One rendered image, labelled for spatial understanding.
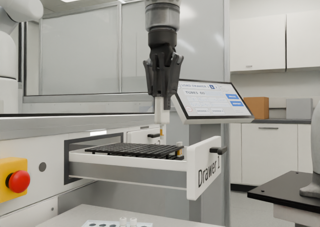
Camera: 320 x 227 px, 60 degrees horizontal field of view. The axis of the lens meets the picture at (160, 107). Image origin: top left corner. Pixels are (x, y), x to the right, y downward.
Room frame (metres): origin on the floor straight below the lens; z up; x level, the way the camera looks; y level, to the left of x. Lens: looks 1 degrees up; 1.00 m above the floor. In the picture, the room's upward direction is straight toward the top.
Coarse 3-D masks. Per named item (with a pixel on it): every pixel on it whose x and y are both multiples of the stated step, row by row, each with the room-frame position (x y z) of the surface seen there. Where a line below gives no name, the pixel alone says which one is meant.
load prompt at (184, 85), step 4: (180, 84) 1.62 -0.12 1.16; (184, 84) 1.64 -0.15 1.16; (188, 84) 1.65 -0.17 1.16; (192, 84) 1.67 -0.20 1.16; (196, 84) 1.69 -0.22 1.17; (200, 84) 1.71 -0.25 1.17; (204, 84) 1.72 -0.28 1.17; (208, 84) 1.74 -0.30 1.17; (212, 84) 1.76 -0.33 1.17; (216, 84) 1.78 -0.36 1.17; (184, 88) 1.61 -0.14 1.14; (188, 88) 1.63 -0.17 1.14; (192, 88) 1.64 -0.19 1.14; (196, 88) 1.66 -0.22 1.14; (200, 88) 1.68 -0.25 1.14; (204, 88) 1.70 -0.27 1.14; (208, 88) 1.71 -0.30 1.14; (212, 88) 1.73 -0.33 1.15; (216, 88) 1.75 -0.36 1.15
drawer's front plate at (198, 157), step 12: (204, 144) 0.64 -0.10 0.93; (216, 144) 0.77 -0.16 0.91; (192, 156) 0.57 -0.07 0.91; (204, 156) 0.64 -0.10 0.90; (216, 156) 0.77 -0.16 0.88; (192, 168) 0.57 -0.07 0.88; (204, 168) 0.64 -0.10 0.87; (216, 168) 0.77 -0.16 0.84; (192, 180) 0.57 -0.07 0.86; (204, 180) 0.64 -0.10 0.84; (192, 192) 0.57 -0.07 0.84
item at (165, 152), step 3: (174, 147) 0.79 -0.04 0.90; (177, 147) 0.80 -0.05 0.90; (180, 147) 0.79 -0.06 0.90; (183, 147) 0.82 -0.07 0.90; (165, 150) 0.72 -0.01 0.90; (168, 150) 0.73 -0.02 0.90; (171, 150) 0.72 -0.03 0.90; (174, 150) 0.74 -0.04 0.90; (156, 153) 0.67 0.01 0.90; (159, 153) 0.67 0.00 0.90; (162, 153) 0.67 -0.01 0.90; (165, 153) 0.68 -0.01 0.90; (168, 153) 0.70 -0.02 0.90; (156, 156) 0.66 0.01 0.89; (159, 156) 0.66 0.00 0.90; (162, 156) 0.67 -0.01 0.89
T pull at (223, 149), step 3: (213, 147) 0.70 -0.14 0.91; (216, 147) 0.70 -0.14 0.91; (219, 147) 0.70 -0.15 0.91; (222, 147) 0.70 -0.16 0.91; (225, 147) 0.70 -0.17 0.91; (210, 150) 0.69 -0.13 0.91; (213, 150) 0.68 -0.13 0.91; (216, 150) 0.68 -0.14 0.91; (219, 150) 0.66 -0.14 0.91; (222, 150) 0.66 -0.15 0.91; (225, 150) 0.69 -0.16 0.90; (219, 153) 0.66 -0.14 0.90; (222, 153) 0.66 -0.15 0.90
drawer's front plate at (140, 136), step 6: (132, 132) 0.99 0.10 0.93; (138, 132) 1.03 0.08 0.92; (144, 132) 1.08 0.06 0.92; (150, 132) 1.13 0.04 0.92; (156, 132) 1.19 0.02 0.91; (132, 138) 0.99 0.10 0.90; (138, 138) 1.03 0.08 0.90; (144, 138) 1.08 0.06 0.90; (150, 138) 1.13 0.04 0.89; (156, 138) 1.19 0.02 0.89; (156, 144) 1.19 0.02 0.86
